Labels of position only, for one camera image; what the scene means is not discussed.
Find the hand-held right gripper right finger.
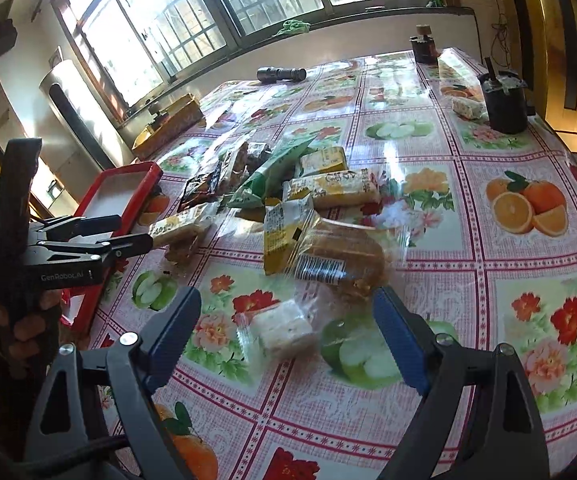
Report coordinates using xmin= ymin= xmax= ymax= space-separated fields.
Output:
xmin=372 ymin=285 xmax=551 ymax=480

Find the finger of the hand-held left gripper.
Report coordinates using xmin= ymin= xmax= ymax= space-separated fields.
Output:
xmin=31 ymin=215 xmax=122 ymax=243
xmin=41 ymin=232 xmax=154 ymax=267

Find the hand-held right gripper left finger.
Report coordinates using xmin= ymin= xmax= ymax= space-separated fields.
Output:
xmin=23 ymin=286 xmax=204 ymax=480

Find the red plastic tray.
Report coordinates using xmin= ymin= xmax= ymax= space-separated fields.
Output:
xmin=58 ymin=161 xmax=164 ymax=332

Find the pale nougat bar packet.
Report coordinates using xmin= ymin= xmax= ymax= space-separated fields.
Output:
xmin=148 ymin=204 xmax=220 ymax=267

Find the clear brown cookie packet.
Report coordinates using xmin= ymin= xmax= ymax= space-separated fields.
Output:
xmin=216 ymin=140 xmax=252 ymax=197

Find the green snack packet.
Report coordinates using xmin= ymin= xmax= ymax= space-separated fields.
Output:
xmin=226 ymin=135 xmax=319 ymax=211

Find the person's left forearm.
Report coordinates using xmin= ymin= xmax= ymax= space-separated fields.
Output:
xmin=0 ymin=350 xmax=64 ymax=466

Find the person's left hand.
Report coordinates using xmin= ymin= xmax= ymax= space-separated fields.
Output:
xmin=0 ymin=287 xmax=63 ymax=382

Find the dark red snack packet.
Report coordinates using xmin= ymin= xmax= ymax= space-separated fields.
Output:
xmin=177 ymin=170 xmax=224 ymax=212

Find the white standing air conditioner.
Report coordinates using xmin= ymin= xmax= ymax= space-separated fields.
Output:
xmin=38 ymin=57 xmax=130 ymax=172

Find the brown bread packet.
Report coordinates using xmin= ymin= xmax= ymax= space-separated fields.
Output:
xmin=293 ymin=220 xmax=411 ymax=302

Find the white nougat packet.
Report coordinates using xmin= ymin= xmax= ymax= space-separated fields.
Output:
xmin=236 ymin=297 xmax=322 ymax=367

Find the fruit print tablecloth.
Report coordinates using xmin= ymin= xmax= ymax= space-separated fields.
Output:
xmin=63 ymin=47 xmax=577 ymax=480

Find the yellow woven box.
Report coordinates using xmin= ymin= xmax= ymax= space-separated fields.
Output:
xmin=131 ymin=92 xmax=204 ymax=161

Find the yellow black-label snack packet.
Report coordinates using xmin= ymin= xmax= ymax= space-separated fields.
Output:
xmin=262 ymin=199 xmax=322 ymax=277

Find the long yellow snack packet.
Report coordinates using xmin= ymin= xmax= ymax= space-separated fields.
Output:
xmin=282 ymin=169 xmax=383 ymax=210

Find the small yellow snack packet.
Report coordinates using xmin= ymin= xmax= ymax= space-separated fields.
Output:
xmin=299 ymin=146 xmax=349 ymax=177

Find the large barred window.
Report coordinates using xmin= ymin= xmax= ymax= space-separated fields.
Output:
xmin=51 ymin=0 xmax=433 ymax=112

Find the black flashlight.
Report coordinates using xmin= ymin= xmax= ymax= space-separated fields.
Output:
xmin=257 ymin=66 xmax=307 ymax=84

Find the small pale snack packet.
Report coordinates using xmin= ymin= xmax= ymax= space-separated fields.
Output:
xmin=451 ymin=96 xmax=489 ymax=121

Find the black cup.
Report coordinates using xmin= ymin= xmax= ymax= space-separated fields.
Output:
xmin=477 ymin=57 xmax=529 ymax=135

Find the green cloth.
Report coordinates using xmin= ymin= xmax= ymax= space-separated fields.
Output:
xmin=273 ymin=18 xmax=312 ymax=37

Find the corked dark jar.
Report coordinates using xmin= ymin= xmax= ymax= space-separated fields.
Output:
xmin=409 ymin=24 xmax=441 ymax=64

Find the wooden cabinet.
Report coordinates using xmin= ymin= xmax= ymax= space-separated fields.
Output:
xmin=488 ymin=0 xmax=577 ymax=153

